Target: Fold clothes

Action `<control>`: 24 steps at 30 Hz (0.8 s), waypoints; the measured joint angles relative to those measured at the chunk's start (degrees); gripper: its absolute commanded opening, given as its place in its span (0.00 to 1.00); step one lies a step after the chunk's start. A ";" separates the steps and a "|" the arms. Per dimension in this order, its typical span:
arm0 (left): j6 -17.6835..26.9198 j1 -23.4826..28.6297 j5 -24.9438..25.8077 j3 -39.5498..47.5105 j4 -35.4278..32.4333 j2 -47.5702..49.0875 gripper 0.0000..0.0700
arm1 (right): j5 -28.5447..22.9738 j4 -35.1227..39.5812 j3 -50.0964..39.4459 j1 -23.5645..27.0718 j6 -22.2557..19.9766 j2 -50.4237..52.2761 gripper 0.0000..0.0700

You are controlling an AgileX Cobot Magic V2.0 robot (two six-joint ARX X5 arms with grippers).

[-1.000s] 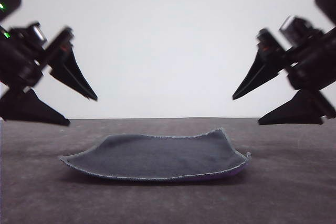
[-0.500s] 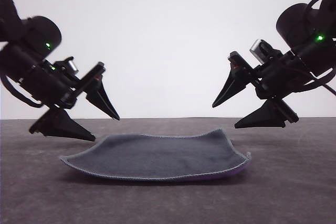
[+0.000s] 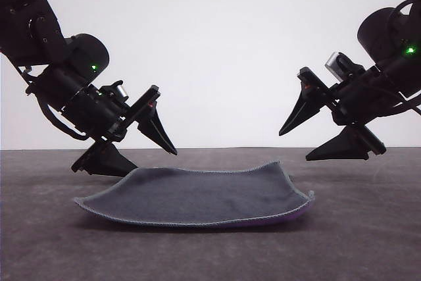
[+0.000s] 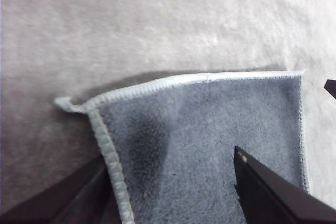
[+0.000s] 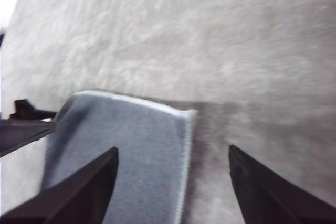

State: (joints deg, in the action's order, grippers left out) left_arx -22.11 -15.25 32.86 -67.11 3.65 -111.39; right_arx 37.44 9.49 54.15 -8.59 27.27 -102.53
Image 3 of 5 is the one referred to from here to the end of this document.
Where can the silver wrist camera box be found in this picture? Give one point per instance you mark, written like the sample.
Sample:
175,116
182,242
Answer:
335,65
121,90

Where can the grey table cloth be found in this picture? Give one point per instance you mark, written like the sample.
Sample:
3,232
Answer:
296,251

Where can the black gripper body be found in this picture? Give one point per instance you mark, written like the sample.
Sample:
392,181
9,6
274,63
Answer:
361,96
95,113

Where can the purple towel with grey hem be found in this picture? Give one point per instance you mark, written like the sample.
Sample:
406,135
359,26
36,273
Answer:
197,195

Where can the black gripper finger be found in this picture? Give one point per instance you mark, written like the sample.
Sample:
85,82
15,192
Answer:
112,162
345,149
156,129
304,110

